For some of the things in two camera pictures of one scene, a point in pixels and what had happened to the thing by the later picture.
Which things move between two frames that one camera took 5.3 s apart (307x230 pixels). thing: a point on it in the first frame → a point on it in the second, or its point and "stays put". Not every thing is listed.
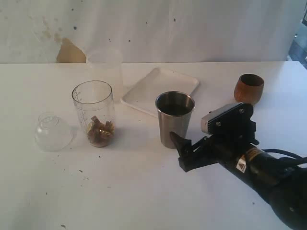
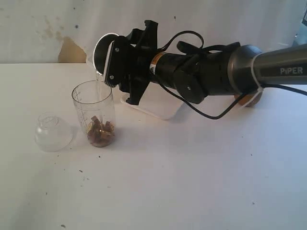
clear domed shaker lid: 53,133 stays put
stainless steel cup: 174,109 → 101,50
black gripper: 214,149 → 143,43
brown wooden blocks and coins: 100,134 stays put
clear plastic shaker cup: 94,103 stays put
